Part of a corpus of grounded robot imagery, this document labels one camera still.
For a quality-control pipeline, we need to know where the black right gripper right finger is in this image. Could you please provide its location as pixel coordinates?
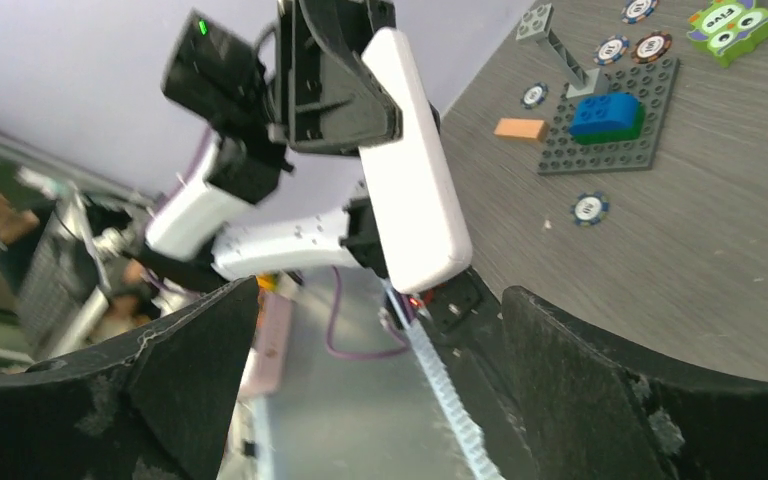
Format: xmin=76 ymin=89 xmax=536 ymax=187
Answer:
xmin=501 ymin=286 xmax=768 ymax=479

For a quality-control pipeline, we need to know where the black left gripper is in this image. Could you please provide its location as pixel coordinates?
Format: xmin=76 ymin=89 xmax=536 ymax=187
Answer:
xmin=271 ymin=0 xmax=402 ymax=156

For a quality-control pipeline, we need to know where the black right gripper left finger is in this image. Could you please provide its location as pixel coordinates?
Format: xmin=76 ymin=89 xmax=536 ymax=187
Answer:
xmin=0 ymin=279 xmax=259 ymax=479

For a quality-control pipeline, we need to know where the white remote control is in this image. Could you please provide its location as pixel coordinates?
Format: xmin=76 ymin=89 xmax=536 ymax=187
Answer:
xmin=359 ymin=28 xmax=473 ymax=294

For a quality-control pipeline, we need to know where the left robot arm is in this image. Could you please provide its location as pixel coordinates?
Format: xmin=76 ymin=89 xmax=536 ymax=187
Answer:
xmin=137 ymin=1 xmax=403 ymax=282

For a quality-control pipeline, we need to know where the blue poker chip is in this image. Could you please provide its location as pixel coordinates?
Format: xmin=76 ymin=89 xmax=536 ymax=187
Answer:
xmin=570 ymin=192 xmax=611 ymax=226
xmin=520 ymin=82 xmax=549 ymax=110

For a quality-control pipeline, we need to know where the orange wooden block near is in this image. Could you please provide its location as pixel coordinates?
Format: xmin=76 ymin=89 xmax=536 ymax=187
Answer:
xmin=494 ymin=118 xmax=549 ymax=143

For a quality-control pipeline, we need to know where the grey building brick piece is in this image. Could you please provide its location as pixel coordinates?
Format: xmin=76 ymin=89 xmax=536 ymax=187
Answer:
xmin=516 ymin=3 xmax=610 ymax=101

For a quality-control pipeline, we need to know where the blue building brick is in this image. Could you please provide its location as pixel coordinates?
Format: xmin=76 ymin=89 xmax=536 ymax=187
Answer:
xmin=568 ymin=92 xmax=643 ymax=135

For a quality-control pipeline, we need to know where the green building brick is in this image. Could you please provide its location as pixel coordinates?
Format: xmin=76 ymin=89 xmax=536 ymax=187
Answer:
xmin=571 ymin=105 xmax=646 ymax=145

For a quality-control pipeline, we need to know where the white poker chip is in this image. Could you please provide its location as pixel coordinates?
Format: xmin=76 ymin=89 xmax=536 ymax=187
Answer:
xmin=593 ymin=34 xmax=630 ymax=66

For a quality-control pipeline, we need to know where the grey building baseplate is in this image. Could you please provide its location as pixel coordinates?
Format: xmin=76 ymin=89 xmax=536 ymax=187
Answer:
xmin=537 ymin=57 xmax=680 ymax=176

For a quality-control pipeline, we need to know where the green monster toy block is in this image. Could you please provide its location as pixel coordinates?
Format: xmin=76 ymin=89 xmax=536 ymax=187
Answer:
xmin=687 ymin=0 xmax=768 ymax=68

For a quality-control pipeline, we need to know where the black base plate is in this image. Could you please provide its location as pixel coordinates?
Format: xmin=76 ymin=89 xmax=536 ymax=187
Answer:
xmin=418 ymin=268 xmax=537 ymax=480

